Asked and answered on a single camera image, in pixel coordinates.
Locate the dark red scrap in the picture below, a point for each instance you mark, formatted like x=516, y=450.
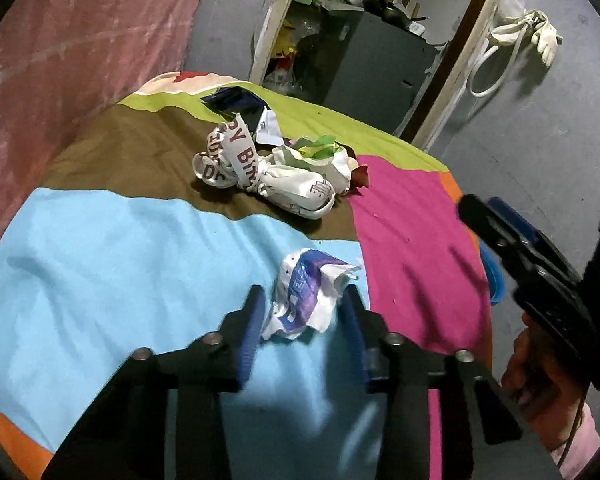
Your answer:
x=360, y=175

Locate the dark grey metal cabinet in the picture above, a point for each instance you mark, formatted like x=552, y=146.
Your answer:
x=370, y=70

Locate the person's right hand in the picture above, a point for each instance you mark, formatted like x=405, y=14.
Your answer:
x=540, y=375

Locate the green yellow wrapper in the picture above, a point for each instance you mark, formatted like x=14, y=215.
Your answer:
x=320, y=149

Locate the white rubber glove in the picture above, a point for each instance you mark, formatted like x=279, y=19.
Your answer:
x=547, y=42

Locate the crumpled white lettered banner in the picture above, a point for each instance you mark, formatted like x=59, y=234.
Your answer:
x=237, y=152

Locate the worn white door post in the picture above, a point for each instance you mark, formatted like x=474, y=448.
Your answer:
x=275, y=20
x=455, y=60

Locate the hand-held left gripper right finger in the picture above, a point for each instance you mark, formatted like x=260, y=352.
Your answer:
x=355, y=332

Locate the blue plastic basin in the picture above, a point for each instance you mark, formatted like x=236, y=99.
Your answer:
x=495, y=280

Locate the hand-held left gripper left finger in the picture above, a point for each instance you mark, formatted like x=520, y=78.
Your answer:
x=250, y=332

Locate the dark blue wrapper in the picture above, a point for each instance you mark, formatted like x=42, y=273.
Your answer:
x=232, y=100

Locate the person's right forearm pink sleeve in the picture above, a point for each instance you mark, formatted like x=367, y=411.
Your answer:
x=580, y=435

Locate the black frying pan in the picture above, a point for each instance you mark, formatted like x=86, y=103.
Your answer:
x=395, y=15

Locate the multicolour patchwork bed sheet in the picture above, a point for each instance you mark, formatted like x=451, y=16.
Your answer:
x=105, y=260

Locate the crumpled white printed bag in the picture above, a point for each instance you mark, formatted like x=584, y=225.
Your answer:
x=300, y=187

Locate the white paper card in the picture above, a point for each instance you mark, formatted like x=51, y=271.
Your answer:
x=267, y=127

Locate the white blue wrapper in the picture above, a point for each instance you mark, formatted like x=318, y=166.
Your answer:
x=305, y=290

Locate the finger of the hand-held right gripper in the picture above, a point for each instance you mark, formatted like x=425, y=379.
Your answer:
x=485, y=225
x=512, y=217

